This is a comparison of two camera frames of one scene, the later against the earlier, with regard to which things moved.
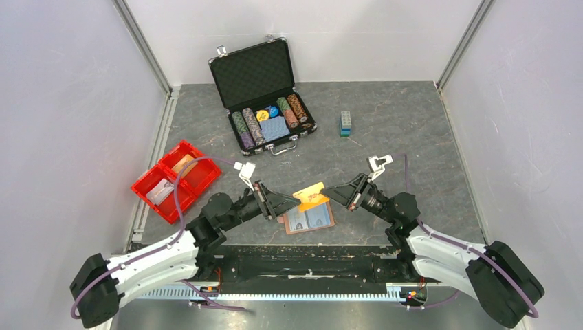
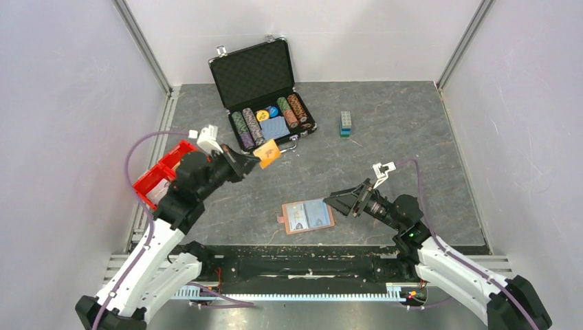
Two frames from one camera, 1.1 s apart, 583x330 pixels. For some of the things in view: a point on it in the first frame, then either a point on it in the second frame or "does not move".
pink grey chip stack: (254, 126) does not move
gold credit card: (311, 197) to (268, 153)
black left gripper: (279, 203) to (241, 165)
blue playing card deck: (274, 128) does not move
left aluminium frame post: (133, 26) does not move
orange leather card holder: (317, 218) does not move
